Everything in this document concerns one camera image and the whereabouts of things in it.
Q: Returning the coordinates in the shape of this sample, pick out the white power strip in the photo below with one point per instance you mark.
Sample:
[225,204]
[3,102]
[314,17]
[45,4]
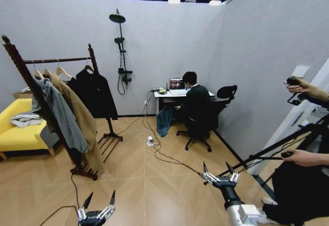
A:
[149,141]

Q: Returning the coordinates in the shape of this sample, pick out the black office chair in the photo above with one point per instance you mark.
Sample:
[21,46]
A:
[223,100]

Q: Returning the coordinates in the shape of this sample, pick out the black shower set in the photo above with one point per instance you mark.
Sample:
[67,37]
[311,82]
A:
[120,39]

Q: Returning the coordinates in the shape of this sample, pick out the tan long coat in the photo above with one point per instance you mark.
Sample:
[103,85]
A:
[82,123]

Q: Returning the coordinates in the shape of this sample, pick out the small black hand controller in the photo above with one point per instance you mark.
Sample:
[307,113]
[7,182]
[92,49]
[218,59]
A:
[285,154]

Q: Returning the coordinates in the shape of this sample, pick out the standing person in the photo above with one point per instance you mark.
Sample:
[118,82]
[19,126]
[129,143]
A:
[300,190]

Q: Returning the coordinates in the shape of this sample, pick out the grey and white crumpled garment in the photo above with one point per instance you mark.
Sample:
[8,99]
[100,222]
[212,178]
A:
[24,120]

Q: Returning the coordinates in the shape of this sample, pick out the wooden clothes hanger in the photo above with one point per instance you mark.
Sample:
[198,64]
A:
[47,71]
[89,67]
[38,73]
[61,71]

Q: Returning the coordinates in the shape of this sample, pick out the grey hanging garment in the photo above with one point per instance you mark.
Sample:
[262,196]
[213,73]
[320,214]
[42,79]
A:
[61,115]

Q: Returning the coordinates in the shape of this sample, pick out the white desk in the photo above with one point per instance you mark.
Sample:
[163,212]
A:
[169,94]

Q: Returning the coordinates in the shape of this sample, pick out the blue cloth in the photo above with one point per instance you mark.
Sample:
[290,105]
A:
[164,123]

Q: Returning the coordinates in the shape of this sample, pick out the yellow sofa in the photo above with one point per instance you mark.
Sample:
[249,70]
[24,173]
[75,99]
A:
[18,138]

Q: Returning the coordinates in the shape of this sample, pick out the black framed hand controller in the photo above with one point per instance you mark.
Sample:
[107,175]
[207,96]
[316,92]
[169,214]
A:
[296,98]

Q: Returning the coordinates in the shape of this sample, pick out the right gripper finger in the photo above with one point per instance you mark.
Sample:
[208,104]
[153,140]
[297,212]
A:
[234,177]
[209,177]

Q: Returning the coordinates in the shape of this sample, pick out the cardboard box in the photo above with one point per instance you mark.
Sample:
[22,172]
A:
[21,95]

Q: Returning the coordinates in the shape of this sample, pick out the small yellow object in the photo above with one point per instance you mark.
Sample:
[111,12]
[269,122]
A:
[161,91]

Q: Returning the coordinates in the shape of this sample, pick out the black hanging jacket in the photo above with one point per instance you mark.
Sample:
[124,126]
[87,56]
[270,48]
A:
[97,94]

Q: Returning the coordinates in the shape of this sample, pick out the open laptop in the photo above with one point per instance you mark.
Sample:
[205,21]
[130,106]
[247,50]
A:
[176,84]

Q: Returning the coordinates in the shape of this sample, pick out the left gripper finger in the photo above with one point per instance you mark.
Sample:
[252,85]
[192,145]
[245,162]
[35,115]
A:
[83,209]
[109,206]

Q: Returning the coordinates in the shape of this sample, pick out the seated person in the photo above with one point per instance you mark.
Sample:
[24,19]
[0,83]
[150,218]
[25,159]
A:
[199,100]

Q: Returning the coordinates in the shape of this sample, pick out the dark wooden clothes rack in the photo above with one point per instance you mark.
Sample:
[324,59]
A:
[16,56]

